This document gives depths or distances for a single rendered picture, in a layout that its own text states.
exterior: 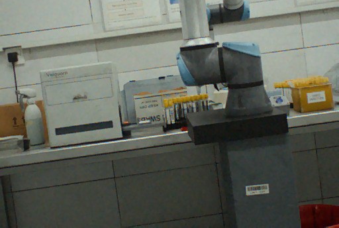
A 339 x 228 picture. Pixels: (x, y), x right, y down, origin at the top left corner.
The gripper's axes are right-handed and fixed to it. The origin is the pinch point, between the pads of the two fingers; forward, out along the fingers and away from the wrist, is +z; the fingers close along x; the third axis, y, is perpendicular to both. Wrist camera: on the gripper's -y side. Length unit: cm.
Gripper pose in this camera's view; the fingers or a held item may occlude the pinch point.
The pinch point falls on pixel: (207, 93)
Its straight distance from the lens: 209.8
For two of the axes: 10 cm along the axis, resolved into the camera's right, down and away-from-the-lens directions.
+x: 6.1, -1.2, 7.8
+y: 7.8, -0.7, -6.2
